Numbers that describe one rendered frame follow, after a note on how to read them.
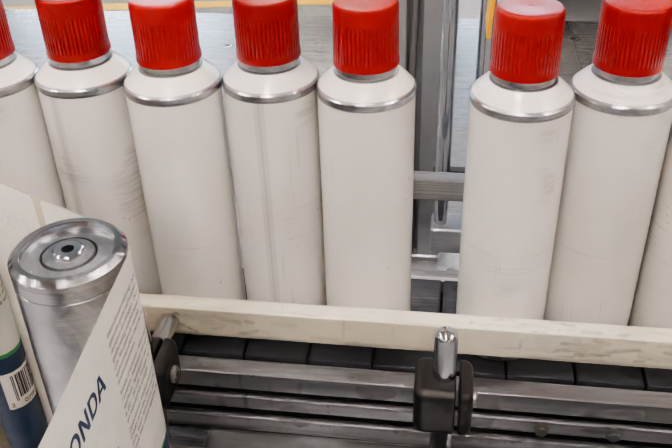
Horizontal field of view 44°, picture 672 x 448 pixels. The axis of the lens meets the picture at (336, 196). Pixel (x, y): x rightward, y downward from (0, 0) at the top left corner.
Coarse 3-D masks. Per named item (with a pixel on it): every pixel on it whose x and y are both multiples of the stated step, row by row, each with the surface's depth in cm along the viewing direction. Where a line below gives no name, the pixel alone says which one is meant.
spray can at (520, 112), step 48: (528, 0) 40; (528, 48) 38; (480, 96) 41; (528, 96) 39; (480, 144) 41; (528, 144) 40; (480, 192) 43; (528, 192) 42; (480, 240) 44; (528, 240) 43; (480, 288) 46; (528, 288) 45
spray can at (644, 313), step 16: (656, 192) 45; (656, 208) 45; (656, 224) 45; (656, 240) 45; (656, 256) 45; (640, 272) 47; (656, 272) 46; (640, 288) 47; (656, 288) 46; (640, 304) 48; (656, 304) 46; (640, 320) 48; (656, 320) 47
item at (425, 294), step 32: (416, 288) 54; (448, 288) 54; (192, 352) 49; (224, 352) 49; (256, 352) 49; (288, 352) 49; (320, 352) 49; (352, 352) 49; (384, 352) 49; (416, 352) 49; (576, 384) 47; (608, 384) 46; (640, 384) 46
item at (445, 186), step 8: (232, 176) 51; (416, 176) 50; (424, 176) 50; (432, 176) 50; (440, 176) 50; (448, 176) 50; (456, 176) 50; (464, 176) 50; (416, 184) 50; (424, 184) 49; (432, 184) 49; (440, 184) 49; (448, 184) 49; (456, 184) 49; (416, 192) 50; (424, 192) 50; (432, 192) 50; (440, 192) 50; (448, 192) 50; (456, 192) 49; (440, 200) 50; (448, 200) 50; (456, 200) 50
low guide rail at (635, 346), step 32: (192, 320) 48; (224, 320) 47; (256, 320) 47; (288, 320) 47; (320, 320) 46; (352, 320) 46; (384, 320) 46; (416, 320) 46; (448, 320) 46; (480, 320) 46; (512, 320) 46; (544, 320) 46; (480, 352) 46; (512, 352) 46; (544, 352) 45; (576, 352) 45; (608, 352) 45; (640, 352) 44
